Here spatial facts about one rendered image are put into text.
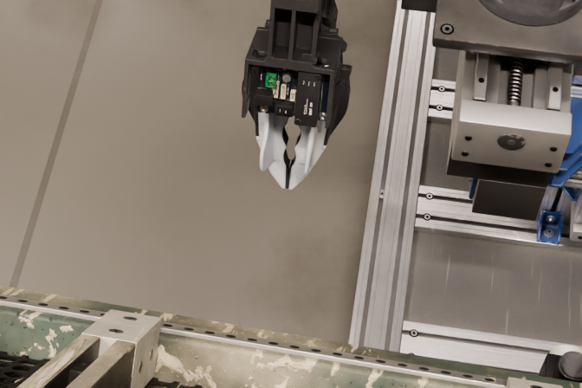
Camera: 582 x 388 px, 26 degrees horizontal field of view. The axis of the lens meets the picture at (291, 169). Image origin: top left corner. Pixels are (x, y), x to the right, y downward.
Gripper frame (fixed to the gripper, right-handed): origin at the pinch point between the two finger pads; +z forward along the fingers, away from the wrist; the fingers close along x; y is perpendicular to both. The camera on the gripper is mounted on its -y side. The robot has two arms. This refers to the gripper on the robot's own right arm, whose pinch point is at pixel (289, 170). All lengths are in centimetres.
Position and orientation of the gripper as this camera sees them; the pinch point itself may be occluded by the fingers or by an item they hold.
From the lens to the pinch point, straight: 110.3
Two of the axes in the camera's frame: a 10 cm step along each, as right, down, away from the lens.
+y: -1.4, 5.0, -8.5
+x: 9.9, 1.3, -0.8
